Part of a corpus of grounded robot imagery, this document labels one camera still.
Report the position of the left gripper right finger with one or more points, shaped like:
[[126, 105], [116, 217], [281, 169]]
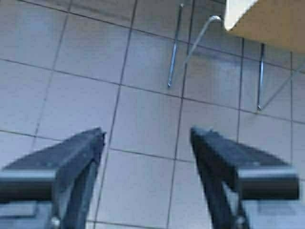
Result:
[[245, 187]]

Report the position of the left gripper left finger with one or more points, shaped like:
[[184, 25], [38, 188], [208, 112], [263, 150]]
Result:
[[52, 188]]

